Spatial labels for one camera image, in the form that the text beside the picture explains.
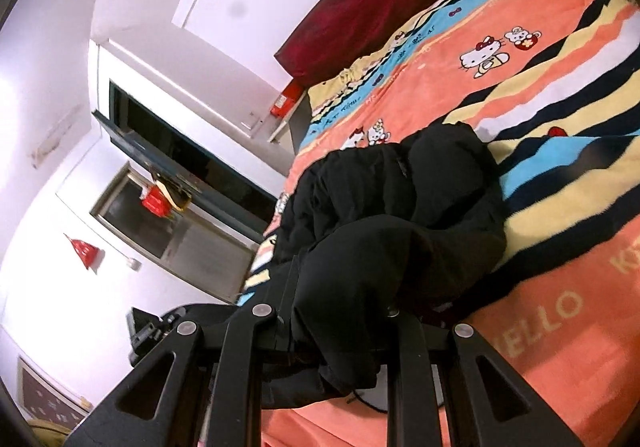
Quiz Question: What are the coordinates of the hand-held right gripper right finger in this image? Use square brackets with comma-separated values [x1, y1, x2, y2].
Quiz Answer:
[384, 306, 587, 447]

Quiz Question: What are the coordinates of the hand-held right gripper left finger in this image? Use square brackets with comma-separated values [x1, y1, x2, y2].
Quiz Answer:
[64, 254, 322, 447]

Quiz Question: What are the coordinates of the black hooded puffer jacket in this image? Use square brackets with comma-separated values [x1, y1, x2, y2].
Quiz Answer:
[260, 122, 509, 411]

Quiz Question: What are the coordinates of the red hanging bag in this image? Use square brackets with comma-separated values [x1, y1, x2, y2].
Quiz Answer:
[141, 184, 174, 218]

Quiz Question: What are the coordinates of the white bedside shelf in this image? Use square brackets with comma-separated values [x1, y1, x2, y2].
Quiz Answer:
[267, 97, 315, 154]

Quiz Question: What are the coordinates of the red box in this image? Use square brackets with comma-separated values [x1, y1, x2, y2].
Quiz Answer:
[269, 82, 304, 118]

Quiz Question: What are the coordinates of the striped cartoon printed blanket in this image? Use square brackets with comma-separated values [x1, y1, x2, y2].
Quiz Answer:
[235, 0, 640, 447]

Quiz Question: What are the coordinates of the dark red padded headboard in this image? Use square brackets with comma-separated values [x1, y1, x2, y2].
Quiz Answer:
[274, 0, 471, 78]

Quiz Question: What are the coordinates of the red wall ornament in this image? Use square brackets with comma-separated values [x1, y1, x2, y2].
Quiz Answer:
[63, 233, 106, 274]

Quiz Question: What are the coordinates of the framed wall picture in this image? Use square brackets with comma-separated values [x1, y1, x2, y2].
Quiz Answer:
[15, 354, 94, 429]

